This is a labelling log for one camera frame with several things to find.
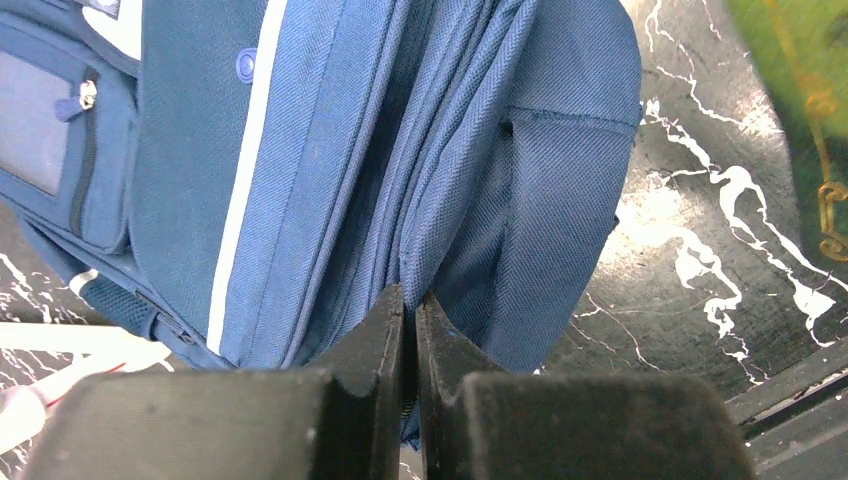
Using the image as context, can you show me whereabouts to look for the white PVC pipe stand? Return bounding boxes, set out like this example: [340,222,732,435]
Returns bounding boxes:
[1,322,171,453]

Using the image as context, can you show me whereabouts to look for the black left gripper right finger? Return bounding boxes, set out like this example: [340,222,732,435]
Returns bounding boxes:
[415,295,755,479]

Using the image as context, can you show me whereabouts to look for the Animal Farm book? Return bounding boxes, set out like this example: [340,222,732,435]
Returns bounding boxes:
[725,0,847,270]

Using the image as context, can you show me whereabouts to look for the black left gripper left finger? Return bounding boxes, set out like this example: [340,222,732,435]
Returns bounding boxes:
[22,285,405,480]

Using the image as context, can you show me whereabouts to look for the navy blue student backpack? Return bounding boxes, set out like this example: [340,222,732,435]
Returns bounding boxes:
[0,0,644,452]

